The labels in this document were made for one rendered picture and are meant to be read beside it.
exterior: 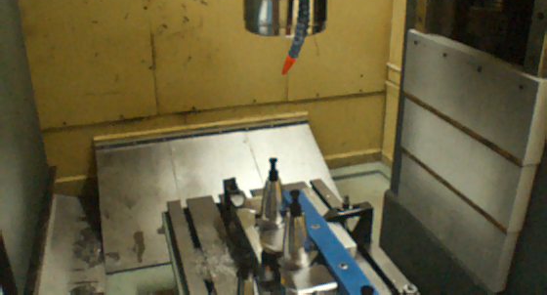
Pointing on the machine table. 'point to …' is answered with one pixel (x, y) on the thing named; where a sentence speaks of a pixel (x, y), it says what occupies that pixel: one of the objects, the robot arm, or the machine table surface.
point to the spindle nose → (282, 11)
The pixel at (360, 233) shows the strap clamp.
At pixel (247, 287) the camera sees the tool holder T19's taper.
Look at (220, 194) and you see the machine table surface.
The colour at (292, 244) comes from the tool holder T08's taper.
